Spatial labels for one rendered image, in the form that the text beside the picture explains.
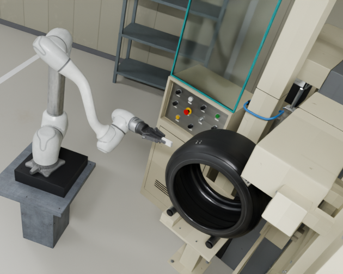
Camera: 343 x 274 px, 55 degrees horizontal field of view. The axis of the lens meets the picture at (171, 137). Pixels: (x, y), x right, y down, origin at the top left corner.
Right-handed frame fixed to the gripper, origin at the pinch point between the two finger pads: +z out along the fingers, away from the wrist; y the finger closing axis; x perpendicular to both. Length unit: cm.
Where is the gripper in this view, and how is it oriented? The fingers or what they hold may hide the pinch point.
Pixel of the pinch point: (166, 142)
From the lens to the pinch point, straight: 184.7
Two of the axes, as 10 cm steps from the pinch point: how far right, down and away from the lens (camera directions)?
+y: 6.2, -3.7, 6.9
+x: -1.1, 8.3, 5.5
